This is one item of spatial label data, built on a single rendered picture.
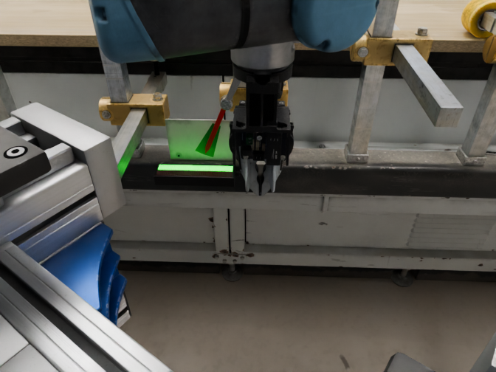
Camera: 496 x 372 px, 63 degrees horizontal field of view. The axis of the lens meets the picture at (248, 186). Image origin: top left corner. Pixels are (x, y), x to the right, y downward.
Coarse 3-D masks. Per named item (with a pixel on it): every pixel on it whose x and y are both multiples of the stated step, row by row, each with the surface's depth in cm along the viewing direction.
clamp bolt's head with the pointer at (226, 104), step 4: (224, 96) 80; (224, 100) 78; (228, 100) 79; (224, 104) 79; (228, 104) 79; (220, 112) 82; (224, 112) 82; (220, 116) 82; (216, 120) 83; (220, 120) 83; (216, 124) 83; (216, 128) 84; (212, 132) 85; (216, 132) 85; (212, 136) 85; (208, 140) 86; (212, 140) 86; (208, 144) 86; (208, 148) 87
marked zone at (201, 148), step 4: (212, 124) 84; (212, 128) 84; (208, 132) 85; (204, 136) 86; (208, 136) 86; (216, 136) 86; (204, 140) 86; (216, 140) 86; (200, 144) 87; (204, 144) 87; (212, 144) 87; (196, 148) 88; (200, 148) 88; (204, 148) 88; (212, 148) 88; (200, 152) 88; (204, 152) 88; (208, 152) 88; (212, 152) 88; (212, 156) 89
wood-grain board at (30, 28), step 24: (0, 0) 120; (24, 0) 120; (48, 0) 120; (72, 0) 120; (408, 0) 120; (432, 0) 120; (456, 0) 120; (0, 24) 101; (24, 24) 101; (48, 24) 101; (72, 24) 101; (408, 24) 101; (432, 24) 101; (456, 24) 101; (432, 48) 94; (456, 48) 93; (480, 48) 93
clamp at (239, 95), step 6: (222, 84) 81; (228, 84) 81; (222, 90) 80; (228, 90) 80; (240, 90) 79; (288, 90) 79; (222, 96) 80; (234, 96) 80; (240, 96) 80; (282, 96) 79; (234, 102) 81
